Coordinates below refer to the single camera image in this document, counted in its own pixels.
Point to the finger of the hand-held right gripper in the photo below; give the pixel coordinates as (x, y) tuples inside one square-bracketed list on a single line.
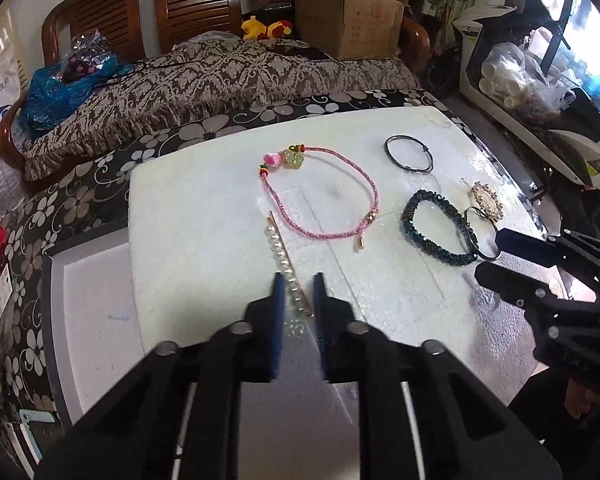
[(527, 247), (505, 280)]

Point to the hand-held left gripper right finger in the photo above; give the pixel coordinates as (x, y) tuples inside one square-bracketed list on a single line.
[(320, 320)]

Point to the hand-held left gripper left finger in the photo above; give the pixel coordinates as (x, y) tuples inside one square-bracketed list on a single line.
[(278, 320)]

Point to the pearl hair pin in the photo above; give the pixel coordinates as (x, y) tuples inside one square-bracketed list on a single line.
[(275, 245)]

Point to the person's right hand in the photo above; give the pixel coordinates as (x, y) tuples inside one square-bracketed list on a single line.
[(587, 400)]

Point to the gold round brooch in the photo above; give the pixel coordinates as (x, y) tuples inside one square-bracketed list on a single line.
[(480, 191)]

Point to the person's dark trousers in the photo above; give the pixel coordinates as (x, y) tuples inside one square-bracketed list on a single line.
[(545, 430)]

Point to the white scooter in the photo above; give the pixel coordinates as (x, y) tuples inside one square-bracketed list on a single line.
[(570, 145)]

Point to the white foam board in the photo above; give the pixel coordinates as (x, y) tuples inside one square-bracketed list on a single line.
[(205, 210)]

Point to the plastic bag of white cups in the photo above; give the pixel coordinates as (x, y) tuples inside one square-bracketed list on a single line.
[(515, 75)]

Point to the grey tray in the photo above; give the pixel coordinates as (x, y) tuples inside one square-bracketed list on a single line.
[(95, 320)]

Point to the black floral tablecloth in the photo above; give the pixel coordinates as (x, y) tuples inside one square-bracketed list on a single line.
[(55, 210)]

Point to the brown patterned blanket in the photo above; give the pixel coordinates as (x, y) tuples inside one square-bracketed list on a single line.
[(205, 75)]

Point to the black flat case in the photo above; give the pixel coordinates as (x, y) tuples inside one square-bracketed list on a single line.
[(300, 52)]

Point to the blue-edged phone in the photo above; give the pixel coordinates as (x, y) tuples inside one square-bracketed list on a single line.
[(32, 440)]

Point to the cardboard box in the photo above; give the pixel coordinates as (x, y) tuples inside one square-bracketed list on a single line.
[(350, 20)]

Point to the yellow plush toy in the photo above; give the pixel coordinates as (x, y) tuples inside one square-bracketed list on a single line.
[(260, 27)]

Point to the blue plastic bag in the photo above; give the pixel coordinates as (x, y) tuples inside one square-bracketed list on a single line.
[(50, 95)]

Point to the silver foil bag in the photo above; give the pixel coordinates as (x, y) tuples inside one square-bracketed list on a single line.
[(87, 50)]

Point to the wooden slatted bench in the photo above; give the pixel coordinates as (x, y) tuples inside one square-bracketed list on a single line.
[(190, 0)]

